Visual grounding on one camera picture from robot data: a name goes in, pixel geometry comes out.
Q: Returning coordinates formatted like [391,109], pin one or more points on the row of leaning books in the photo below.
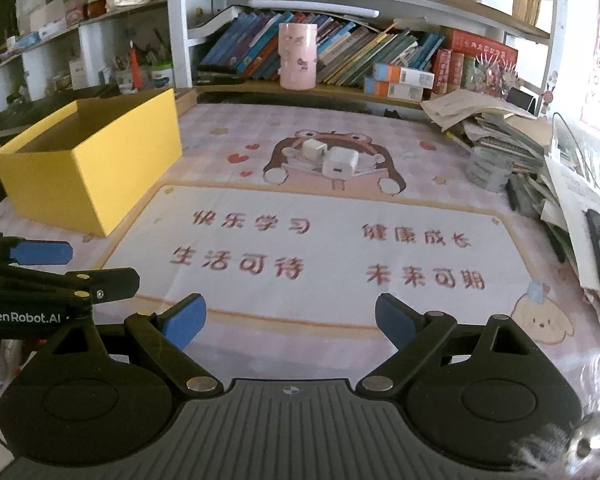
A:
[240,40]

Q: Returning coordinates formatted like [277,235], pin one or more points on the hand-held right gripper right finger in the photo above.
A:
[395,322]

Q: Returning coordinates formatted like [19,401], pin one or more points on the red standing book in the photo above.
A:
[457,72]
[441,72]

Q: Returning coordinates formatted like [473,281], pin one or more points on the white light bar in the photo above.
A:
[315,8]

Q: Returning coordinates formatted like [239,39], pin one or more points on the red thick lying book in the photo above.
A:
[480,40]

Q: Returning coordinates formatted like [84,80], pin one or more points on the pile of papers and books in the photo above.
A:
[555,180]

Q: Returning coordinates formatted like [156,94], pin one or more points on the white bookshelf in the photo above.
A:
[177,35]

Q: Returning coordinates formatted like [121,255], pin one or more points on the pink cylindrical container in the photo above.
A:
[297,57]

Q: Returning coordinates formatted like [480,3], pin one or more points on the grey tape roll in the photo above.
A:
[490,167]

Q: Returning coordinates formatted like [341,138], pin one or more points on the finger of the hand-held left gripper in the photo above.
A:
[40,253]
[105,282]

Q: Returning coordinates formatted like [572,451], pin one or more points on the large white charger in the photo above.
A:
[340,162]

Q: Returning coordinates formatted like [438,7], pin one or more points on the orange white small box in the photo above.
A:
[395,90]
[405,75]

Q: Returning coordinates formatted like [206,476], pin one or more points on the shiny metal knob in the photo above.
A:
[592,442]

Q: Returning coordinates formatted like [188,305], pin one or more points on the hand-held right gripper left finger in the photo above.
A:
[182,322]

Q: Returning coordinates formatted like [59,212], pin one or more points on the pink printed desktop mat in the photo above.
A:
[300,280]

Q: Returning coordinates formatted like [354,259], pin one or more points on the white side shelf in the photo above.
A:
[95,22]

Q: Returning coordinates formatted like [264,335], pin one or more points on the yellow cardboard box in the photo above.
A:
[90,185]

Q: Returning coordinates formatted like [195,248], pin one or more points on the small white charger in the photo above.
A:
[312,150]

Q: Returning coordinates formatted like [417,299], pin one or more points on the white jar green lid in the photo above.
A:
[161,76]

